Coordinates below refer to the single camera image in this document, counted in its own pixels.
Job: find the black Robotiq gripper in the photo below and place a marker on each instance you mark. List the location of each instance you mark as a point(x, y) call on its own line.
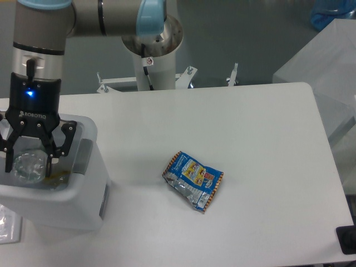
point(36, 102)

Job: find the clear plastic bottle green label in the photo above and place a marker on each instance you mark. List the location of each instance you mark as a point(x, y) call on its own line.
point(29, 166)

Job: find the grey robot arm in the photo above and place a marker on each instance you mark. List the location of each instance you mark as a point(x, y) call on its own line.
point(39, 42)

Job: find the yellow trash in can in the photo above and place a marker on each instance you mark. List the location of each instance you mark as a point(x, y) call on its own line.
point(56, 179)

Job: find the white trash can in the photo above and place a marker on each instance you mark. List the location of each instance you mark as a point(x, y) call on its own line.
point(67, 188)

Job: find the clear plastic sheet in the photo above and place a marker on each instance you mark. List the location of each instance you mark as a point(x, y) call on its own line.
point(11, 226)

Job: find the blue snack wrapper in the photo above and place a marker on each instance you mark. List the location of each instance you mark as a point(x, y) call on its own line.
point(192, 180)

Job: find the white side table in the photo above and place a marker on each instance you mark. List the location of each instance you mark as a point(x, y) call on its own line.
point(327, 64)

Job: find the blue water jug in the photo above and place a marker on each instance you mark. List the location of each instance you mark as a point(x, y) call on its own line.
point(324, 12)

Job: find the black device at edge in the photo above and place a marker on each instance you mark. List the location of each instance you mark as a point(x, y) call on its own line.
point(346, 237)

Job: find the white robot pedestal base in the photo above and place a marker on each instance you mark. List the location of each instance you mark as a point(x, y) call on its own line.
point(154, 61)

